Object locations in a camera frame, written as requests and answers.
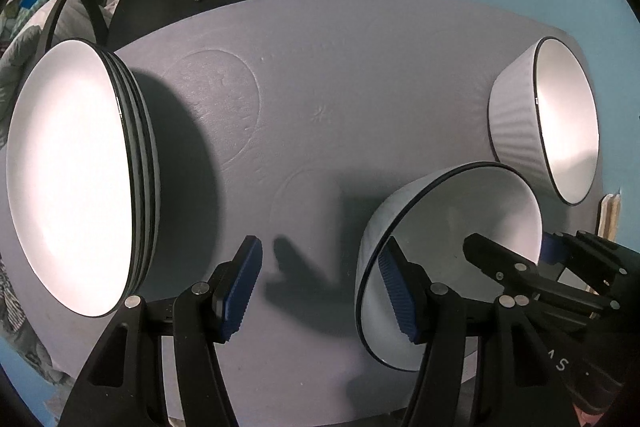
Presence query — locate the cardboard box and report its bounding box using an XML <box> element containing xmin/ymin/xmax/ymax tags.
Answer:
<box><xmin>602</xmin><ymin>192</ymin><xmax>623</xmax><ymax>243</ymax></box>

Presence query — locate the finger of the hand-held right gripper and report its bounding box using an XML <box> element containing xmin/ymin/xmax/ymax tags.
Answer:
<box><xmin>542</xmin><ymin>230</ymin><xmax>640</xmax><ymax>308</ymax></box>
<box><xmin>462</xmin><ymin>233</ymin><xmax>622</xmax><ymax>316</ymax></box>

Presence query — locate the white plate with black rim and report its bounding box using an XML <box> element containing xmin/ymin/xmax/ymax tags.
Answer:
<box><xmin>102</xmin><ymin>47</ymin><xmax>162</xmax><ymax>278</ymax></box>
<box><xmin>97</xmin><ymin>44</ymin><xmax>153</xmax><ymax>293</ymax></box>
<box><xmin>6</xmin><ymin>38</ymin><xmax>138</xmax><ymax>319</ymax></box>

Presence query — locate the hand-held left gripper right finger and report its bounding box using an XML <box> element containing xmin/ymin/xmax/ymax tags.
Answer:
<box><xmin>377</xmin><ymin>237</ymin><xmax>581</xmax><ymax>427</ymax></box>

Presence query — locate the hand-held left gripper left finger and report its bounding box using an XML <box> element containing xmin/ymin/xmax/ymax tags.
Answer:
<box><xmin>59</xmin><ymin>234</ymin><xmax>263</xmax><ymax>427</ymax></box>

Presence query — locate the white ribbed bowl black rim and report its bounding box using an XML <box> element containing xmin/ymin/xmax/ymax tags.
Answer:
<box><xmin>354</xmin><ymin>162</ymin><xmax>544</xmax><ymax>372</ymax></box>
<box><xmin>487</xmin><ymin>37</ymin><xmax>601</xmax><ymax>206</ymax></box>

